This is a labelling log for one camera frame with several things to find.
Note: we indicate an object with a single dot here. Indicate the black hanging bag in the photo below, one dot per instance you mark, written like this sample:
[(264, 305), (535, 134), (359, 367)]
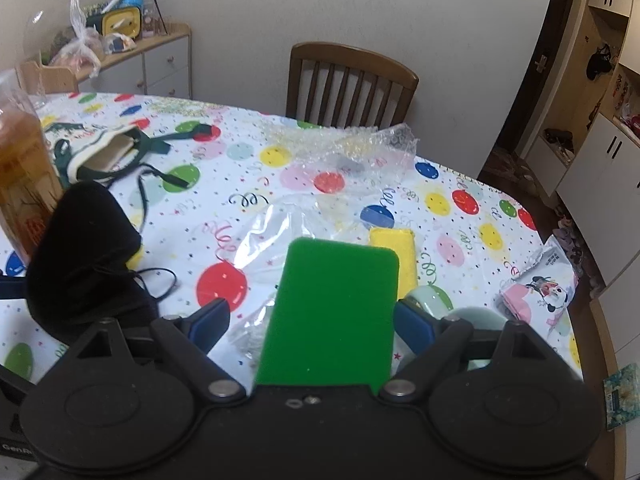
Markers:
[(599, 62)]

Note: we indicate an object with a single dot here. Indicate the tied clear plastic bag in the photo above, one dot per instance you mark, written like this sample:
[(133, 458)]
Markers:
[(80, 47)]

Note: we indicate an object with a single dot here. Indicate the green sponge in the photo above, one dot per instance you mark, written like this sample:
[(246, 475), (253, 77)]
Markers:
[(330, 320)]

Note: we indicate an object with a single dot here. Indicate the pair of dark shoes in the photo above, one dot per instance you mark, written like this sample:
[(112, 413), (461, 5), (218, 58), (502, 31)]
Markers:
[(559, 141)]

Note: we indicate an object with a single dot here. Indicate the pale green ceramic cup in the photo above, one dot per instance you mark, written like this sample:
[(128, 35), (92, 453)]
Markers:
[(477, 317), (427, 300)]

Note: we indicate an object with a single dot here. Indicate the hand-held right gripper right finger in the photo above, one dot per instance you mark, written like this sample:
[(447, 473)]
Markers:
[(415, 325)]

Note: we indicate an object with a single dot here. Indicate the dark brown door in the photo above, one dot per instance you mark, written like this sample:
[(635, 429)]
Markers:
[(530, 75)]

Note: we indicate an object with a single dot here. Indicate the bubble wrap sheet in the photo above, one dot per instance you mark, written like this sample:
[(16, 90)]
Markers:
[(350, 147)]

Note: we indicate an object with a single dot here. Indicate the thin dark stick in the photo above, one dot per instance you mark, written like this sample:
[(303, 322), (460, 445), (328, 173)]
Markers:
[(157, 10)]

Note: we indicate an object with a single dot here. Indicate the brown wooden chair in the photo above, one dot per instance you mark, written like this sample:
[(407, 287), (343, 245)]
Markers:
[(350, 85)]

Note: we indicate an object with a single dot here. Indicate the wooden box with clutter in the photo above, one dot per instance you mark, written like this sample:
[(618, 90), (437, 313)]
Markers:
[(160, 67)]

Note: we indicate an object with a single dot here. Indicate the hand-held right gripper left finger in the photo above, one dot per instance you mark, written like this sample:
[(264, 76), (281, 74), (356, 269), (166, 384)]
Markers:
[(210, 321)]

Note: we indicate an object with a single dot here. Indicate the balloon print tablecloth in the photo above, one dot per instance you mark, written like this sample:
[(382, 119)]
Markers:
[(450, 175)]

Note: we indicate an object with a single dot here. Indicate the floral tissue box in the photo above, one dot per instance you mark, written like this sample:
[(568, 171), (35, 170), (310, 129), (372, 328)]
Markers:
[(621, 396)]

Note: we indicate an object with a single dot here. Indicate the black fabric pouch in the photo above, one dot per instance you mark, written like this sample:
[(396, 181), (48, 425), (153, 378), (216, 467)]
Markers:
[(85, 260)]

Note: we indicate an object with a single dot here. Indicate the orange drink jar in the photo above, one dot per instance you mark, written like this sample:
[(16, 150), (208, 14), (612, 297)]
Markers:
[(22, 170)]

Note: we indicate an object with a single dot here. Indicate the cartoon print tissue pack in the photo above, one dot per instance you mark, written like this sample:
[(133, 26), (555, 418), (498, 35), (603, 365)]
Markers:
[(542, 285)]

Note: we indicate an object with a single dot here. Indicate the clear glass vessel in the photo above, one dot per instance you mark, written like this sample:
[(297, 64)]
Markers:
[(34, 27)]

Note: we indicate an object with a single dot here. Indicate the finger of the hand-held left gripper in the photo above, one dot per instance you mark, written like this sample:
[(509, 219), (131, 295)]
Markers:
[(10, 288)]

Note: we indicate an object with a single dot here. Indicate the yellow sponge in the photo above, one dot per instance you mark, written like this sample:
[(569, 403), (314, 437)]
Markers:
[(395, 255)]

